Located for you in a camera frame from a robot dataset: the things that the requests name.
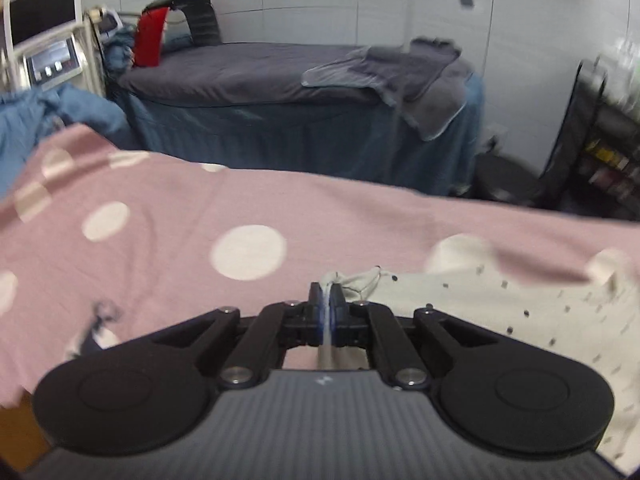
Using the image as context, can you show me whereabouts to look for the black round stool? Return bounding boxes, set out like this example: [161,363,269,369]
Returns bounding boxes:
[472,152,544,207]

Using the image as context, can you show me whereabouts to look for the pink dotted blanket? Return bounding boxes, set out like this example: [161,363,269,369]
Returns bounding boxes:
[0,125,640,411]

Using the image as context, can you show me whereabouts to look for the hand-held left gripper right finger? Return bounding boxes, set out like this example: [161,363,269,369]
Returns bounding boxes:
[331,283,501,391]

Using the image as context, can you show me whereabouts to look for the blue crumpled cloth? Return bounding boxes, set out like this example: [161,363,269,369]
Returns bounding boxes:
[102,27,137,79]

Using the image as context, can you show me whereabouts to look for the massage bed with dark cover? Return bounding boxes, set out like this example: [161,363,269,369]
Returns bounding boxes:
[107,42,486,196]

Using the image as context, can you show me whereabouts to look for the white wall socket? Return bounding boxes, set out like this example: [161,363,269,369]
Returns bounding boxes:
[482,125,509,149]

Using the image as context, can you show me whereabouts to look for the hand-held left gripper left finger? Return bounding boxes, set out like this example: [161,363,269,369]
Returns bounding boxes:
[152,282,327,391]

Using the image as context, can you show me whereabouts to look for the white beauty machine with screen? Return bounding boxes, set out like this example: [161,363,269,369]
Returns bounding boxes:
[2,0,107,97]

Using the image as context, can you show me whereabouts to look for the white polka dot garment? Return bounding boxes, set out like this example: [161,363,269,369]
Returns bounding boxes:
[319,247,640,476]

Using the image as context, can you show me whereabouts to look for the black rack cart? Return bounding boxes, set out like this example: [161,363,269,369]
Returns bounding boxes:
[542,57,640,222]

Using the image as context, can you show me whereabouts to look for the blue duvet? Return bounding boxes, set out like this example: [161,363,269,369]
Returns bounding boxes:
[0,84,132,197]

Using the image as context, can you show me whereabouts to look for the grey towel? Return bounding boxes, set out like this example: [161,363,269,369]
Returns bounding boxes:
[302,37,473,141]

